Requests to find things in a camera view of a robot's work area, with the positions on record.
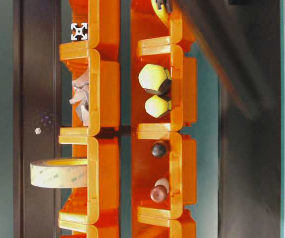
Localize orange container rack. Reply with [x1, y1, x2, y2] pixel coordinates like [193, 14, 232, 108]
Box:
[58, 0, 197, 238]

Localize aluminium corner brackets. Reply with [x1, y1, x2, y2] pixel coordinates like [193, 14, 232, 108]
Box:
[69, 70, 89, 126]

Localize roll of beige tape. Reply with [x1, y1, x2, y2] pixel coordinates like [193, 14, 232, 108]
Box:
[30, 158, 88, 188]

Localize small silver hex nut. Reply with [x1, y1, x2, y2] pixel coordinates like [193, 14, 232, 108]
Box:
[35, 127, 42, 134]

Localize black handled tool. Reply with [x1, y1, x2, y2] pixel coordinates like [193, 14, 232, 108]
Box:
[151, 140, 169, 158]

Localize red white handled tool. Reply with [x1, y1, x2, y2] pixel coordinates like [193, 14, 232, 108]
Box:
[154, 178, 170, 193]

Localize brown handled tool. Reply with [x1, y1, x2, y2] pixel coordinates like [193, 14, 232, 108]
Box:
[150, 185, 168, 203]

